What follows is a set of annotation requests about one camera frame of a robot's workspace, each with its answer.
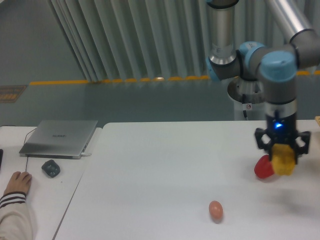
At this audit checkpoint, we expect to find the silver closed laptop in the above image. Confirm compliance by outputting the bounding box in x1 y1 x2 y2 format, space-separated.
19 120 98 159

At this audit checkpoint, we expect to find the cream sleeve striped cuff forearm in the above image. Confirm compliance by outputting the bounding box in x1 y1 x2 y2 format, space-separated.
0 191 33 240

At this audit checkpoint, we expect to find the black mouse cable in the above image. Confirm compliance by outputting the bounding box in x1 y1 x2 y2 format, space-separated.
22 126 38 173

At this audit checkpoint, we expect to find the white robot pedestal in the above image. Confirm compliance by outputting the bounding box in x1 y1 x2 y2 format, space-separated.
227 77 265 121

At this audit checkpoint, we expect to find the wooden basket corner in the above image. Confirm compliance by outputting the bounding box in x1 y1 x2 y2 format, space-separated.
314 115 320 127

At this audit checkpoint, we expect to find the red bell pepper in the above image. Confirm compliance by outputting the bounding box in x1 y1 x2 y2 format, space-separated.
254 154 275 179

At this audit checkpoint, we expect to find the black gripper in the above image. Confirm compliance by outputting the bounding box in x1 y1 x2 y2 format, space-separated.
254 112 311 165

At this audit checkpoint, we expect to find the person's hand on mouse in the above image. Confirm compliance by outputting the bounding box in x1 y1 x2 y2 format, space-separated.
3 171 32 195

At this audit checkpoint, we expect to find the black keyboard edge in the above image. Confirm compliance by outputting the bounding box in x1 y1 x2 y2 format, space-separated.
0 149 4 170

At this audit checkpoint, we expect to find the brown egg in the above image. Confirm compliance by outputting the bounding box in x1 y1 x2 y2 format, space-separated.
208 200 223 220

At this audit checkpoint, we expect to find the grey pleated curtain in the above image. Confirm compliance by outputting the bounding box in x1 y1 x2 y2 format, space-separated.
51 0 320 82

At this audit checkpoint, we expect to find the black cable on pedestal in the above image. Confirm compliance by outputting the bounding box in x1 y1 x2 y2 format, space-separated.
241 93 249 121

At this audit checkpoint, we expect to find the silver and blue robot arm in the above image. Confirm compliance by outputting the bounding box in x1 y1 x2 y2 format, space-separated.
206 0 320 167

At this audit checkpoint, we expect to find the yellow bell pepper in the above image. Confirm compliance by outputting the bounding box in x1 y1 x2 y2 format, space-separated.
271 143 296 176

